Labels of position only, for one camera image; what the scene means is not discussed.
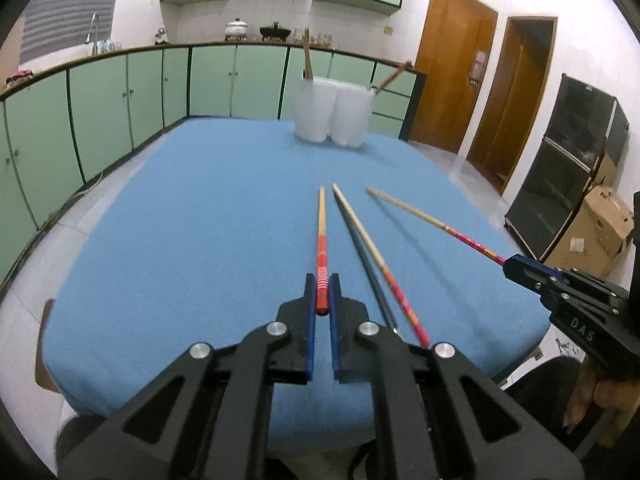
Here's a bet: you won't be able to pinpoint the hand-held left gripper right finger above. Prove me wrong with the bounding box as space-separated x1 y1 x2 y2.
327 272 583 480

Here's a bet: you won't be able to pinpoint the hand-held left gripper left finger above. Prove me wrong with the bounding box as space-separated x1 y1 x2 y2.
59 272 318 480

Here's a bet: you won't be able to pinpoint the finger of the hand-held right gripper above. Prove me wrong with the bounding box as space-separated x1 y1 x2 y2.
505 255 631 311
502 262 601 326

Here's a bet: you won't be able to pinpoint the black chopstick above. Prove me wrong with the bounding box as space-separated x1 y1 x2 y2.
336 195 403 341

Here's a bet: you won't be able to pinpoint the red striped wooden chopstick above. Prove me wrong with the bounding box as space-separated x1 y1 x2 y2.
315 186 332 317

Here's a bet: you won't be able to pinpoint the red patterned wooden chopstick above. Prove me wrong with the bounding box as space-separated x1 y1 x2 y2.
365 186 507 266
331 182 432 348

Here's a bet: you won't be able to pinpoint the white plastic utensil holder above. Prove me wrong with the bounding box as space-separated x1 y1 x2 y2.
292 76 375 149

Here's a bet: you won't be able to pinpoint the red-ended wooden chopstick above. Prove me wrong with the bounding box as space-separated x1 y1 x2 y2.
374 61 413 95

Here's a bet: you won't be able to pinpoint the plain wooden chopstick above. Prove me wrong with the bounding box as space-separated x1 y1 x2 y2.
301 27 314 82

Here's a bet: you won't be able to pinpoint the person's right hand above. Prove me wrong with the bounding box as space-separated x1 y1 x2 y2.
564 360 640 449

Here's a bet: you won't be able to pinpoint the cardboard box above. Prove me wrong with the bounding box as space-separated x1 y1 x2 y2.
542 185 636 281

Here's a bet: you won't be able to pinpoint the person's dark pants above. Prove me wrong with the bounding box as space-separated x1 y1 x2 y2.
54 355 616 480

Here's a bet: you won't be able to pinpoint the black glass-front cabinet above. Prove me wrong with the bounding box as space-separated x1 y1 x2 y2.
504 73 630 261

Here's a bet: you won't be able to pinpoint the flat cardboard sheet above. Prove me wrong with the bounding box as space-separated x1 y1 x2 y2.
592 152 618 191

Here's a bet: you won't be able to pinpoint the blue tablecloth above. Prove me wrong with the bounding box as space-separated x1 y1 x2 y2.
42 117 551 461

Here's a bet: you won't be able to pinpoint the green base cabinets with countertop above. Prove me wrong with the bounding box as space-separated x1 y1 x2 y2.
0 42 428 286

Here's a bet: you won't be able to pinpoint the black wok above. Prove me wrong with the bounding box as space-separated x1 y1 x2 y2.
259 21 292 42

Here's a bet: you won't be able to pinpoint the metal faucet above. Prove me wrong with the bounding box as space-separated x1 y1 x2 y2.
86 12 101 56

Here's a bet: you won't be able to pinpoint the grey window blind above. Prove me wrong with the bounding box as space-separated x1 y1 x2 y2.
20 0 123 68

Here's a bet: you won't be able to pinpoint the beige board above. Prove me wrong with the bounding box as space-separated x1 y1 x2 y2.
0 16 27 92

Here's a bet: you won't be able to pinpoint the wooden door with frame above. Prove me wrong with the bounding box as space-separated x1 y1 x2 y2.
466 14 558 196

